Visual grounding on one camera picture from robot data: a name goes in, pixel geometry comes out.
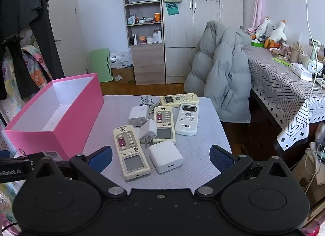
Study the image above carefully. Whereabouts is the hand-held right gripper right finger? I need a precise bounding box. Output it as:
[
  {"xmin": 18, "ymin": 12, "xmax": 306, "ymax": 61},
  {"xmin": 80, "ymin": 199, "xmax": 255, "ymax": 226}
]
[{"xmin": 194, "ymin": 145, "xmax": 294, "ymax": 198}]

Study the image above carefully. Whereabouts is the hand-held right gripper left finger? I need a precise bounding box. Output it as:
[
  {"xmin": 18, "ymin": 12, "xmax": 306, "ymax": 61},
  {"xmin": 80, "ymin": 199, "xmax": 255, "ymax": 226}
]
[{"xmin": 33, "ymin": 145, "xmax": 129, "ymax": 199}]

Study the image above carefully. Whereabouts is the white air conditioner remote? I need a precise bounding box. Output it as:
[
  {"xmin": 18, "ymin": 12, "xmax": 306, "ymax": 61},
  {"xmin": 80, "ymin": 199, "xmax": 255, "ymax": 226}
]
[{"xmin": 175, "ymin": 104, "xmax": 200, "ymax": 136}]

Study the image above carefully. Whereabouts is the pink cardboard box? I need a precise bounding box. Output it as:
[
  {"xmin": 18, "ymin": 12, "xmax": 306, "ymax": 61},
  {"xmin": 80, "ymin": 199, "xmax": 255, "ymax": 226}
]
[{"xmin": 4, "ymin": 73, "xmax": 104, "ymax": 161}]

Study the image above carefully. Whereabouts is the white cube charger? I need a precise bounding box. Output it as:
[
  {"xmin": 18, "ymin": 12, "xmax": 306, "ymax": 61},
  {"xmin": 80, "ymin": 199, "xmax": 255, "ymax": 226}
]
[{"xmin": 128, "ymin": 106, "xmax": 150, "ymax": 127}]

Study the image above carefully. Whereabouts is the white plug charger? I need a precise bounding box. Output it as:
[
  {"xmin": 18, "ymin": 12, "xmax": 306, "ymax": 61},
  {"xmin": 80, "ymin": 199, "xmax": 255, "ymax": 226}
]
[{"xmin": 139, "ymin": 119, "xmax": 158, "ymax": 148}]

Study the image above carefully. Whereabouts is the large white charger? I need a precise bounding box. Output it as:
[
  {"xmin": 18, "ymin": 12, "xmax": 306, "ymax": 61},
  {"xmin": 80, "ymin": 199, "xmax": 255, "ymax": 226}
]
[{"xmin": 149, "ymin": 141, "xmax": 184, "ymax": 174}]

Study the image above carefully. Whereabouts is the cream air conditioner remote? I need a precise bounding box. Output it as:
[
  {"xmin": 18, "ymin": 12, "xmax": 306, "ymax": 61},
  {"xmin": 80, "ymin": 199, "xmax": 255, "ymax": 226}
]
[{"xmin": 159, "ymin": 93, "xmax": 200, "ymax": 106}]

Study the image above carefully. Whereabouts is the grey quilted mat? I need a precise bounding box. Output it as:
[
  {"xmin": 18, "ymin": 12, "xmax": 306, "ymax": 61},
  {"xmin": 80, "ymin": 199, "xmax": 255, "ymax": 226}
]
[{"xmin": 14, "ymin": 95, "xmax": 233, "ymax": 191}]

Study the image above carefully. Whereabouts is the grey puffer jacket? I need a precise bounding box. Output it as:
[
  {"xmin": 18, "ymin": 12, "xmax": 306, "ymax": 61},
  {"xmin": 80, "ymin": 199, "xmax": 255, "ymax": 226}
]
[{"xmin": 184, "ymin": 20, "xmax": 252, "ymax": 123}]

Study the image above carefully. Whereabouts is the geometric patterned tablecloth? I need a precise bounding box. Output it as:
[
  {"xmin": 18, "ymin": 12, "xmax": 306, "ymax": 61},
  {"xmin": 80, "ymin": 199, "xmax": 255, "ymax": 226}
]
[{"xmin": 245, "ymin": 45, "xmax": 325, "ymax": 150}]

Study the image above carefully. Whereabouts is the black ruffled cuff garment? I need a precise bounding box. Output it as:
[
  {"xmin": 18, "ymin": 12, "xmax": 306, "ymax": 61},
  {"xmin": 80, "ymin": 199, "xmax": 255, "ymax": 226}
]
[{"xmin": 1, "ymin": 34, "xmax": 33, "ymax": 99}]

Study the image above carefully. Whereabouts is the green folding board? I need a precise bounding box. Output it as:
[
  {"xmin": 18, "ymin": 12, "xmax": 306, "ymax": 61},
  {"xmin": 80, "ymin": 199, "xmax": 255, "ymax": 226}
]
[{"xmin": 88, "ymin": 48, "xmax": 112, "ymax": 83}]

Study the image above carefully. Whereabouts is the wooden shelf cabinet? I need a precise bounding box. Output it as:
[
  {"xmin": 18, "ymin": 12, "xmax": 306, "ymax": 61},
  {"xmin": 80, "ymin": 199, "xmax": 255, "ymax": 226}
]
[{"xmin": 122, "ymin": 0, "xmax": 166, "ymax": 85}]

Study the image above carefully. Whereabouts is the white tissue box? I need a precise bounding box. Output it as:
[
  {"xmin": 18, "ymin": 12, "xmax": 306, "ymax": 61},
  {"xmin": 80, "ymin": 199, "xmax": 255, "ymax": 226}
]
[{"xmin": 291, "ymin": 64, "xmax": 313, "ymax": 81}]

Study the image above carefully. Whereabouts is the beige pen cup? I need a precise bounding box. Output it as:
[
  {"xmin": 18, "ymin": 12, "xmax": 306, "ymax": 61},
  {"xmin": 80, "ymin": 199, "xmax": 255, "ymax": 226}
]
[{"xmin": 290, "ymin": 48, "xmax": 301, "ymax": 63}]

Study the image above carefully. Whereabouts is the light wooden wardrobe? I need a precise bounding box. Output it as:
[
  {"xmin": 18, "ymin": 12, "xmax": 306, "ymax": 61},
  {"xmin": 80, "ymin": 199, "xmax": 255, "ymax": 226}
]
[{"xmin": 160, "ymin": 0, "xmax": 245, "ymax": 84}]

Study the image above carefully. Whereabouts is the white round device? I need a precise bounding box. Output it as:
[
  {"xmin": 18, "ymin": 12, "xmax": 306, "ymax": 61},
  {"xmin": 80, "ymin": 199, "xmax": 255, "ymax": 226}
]
[{"xmin": 307, "ymin": 60, "xmax": 324, "ymax": 74}]

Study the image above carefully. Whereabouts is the white door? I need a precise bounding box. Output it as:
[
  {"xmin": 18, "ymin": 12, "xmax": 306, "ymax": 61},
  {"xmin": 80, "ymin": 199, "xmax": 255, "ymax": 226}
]
[{"xmin": 42, "ymin": 0, "xmax": 84, "ymax": 78}]

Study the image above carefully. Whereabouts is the white goose plush toy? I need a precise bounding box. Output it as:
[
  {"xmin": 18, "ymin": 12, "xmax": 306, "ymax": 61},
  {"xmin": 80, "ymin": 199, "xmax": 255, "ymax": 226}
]
[
  {"xmin": 264, "ymin": 20, "xmax": 288, "ymax": 49},
  {"xmin": 255, "ymin": 17, "xmax": 274, "ymax": 40}
]

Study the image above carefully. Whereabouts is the black hanging coat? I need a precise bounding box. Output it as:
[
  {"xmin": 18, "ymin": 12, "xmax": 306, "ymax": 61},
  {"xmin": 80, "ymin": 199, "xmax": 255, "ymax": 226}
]
[{"xmin": 0, "ymin": 0, "xmax": 19, "ymax": 101}]

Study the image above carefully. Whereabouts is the dark grey hanging shirt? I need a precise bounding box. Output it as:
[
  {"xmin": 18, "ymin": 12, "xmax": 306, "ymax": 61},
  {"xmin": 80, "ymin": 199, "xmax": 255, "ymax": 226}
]
[{"xmin": 15, "ymin": 0, "xmax": 65, "ymax": 79}]

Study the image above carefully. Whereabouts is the teal pouch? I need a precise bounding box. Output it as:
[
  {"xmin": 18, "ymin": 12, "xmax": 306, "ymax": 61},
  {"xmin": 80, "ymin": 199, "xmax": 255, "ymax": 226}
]
[{"xmin": 166, "ymin": 2, "xmax": 179, "ymax": 15}]

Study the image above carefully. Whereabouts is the white cable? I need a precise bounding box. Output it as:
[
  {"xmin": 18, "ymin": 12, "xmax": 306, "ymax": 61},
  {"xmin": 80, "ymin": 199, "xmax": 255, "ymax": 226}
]
[{"xmin": 301, "ymin": 0, "xmax": 320, "ymax": 99}]

